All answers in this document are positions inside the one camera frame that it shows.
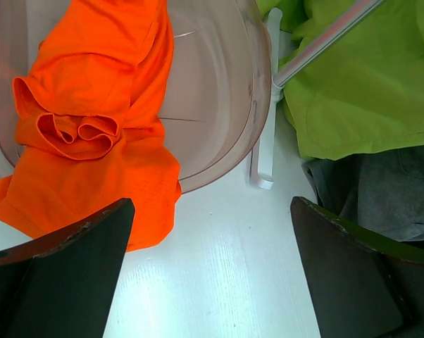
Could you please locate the lime green shorts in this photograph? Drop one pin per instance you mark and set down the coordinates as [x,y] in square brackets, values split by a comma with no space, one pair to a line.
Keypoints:
[365,93]

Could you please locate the pink translucent plastic basin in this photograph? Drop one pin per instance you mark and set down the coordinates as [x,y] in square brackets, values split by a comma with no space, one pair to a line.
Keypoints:
[216,102]

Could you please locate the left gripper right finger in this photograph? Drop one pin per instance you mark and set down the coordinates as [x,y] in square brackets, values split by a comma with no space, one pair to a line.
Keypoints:
[361,283]

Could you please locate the light grey shorts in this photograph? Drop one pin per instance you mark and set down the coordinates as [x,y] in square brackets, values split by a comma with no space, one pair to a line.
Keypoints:
[382,192]

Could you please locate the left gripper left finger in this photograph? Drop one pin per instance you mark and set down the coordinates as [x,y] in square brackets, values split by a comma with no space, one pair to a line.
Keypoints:
[62,284]

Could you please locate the orange shorts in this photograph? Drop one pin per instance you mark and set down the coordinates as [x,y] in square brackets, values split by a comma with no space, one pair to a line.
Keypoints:
[88,121]

